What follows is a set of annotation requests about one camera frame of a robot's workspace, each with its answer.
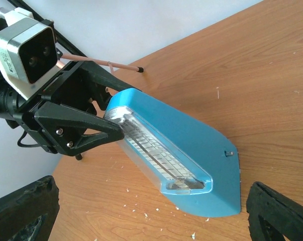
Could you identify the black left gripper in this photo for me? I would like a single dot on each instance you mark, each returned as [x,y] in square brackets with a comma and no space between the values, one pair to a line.
[62,118]

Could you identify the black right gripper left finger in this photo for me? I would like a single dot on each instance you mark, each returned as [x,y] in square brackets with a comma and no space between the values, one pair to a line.
[29,213]

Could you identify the clear plastic metronome cover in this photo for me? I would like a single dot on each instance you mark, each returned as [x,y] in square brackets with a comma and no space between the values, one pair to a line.
[168,167]

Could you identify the pink music stand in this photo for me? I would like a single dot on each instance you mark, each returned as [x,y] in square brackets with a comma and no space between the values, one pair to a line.
[103,62]

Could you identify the blue metronome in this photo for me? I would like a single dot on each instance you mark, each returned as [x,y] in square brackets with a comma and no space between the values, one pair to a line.
[204,144]

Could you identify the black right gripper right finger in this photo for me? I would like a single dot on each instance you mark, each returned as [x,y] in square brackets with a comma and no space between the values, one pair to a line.
[273,216]

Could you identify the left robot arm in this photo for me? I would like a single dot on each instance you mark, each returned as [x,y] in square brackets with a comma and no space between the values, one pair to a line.
[0,95]

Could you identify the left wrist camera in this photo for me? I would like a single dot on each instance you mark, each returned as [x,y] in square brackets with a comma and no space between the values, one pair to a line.
[26,77]

